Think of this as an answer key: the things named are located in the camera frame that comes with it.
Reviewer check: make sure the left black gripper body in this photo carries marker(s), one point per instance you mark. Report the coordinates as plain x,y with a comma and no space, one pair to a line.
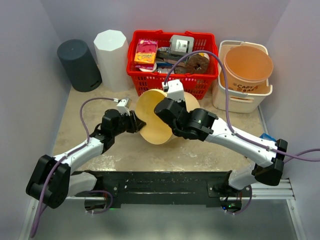
132,122

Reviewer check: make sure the orange translucent bucket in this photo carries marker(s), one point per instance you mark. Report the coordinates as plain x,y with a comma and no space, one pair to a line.
155,131

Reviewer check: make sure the white octagonal bin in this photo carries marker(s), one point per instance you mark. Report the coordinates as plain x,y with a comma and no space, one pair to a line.
111,48

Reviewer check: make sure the dark blue bucket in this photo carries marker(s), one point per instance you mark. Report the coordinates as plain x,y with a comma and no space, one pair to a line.
79,65

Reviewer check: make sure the orange printed bucket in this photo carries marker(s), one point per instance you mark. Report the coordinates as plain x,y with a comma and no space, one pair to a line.
247,69

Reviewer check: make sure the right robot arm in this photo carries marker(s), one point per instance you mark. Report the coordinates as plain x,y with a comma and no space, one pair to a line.
200,124

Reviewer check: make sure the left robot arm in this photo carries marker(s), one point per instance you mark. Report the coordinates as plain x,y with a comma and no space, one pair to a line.
50,180

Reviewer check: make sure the pink yellow snack box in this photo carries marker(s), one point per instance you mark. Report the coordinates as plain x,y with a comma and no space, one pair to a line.
145,52

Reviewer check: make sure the red plastic shopping basket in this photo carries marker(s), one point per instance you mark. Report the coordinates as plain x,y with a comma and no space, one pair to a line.
195,84

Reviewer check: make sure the dark flat box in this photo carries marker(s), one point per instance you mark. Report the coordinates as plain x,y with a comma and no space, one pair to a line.
167,57

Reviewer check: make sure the grey white device box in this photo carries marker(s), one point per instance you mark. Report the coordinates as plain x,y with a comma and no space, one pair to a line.
181,45

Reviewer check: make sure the white perforated storage basket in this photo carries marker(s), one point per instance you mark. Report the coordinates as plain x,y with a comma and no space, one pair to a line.
238,102

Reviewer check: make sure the blue plastic bag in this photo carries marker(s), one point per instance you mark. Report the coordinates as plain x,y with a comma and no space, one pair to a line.
265,136

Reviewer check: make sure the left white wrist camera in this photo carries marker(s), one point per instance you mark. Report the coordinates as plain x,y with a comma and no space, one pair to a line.
123,106

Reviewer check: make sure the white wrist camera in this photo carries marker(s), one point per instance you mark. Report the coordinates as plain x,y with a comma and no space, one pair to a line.
123,106
174,90

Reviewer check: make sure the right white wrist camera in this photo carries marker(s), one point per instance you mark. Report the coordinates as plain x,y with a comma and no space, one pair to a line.
174,90

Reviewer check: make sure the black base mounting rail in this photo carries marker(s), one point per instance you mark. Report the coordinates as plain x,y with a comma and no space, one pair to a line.
206,188

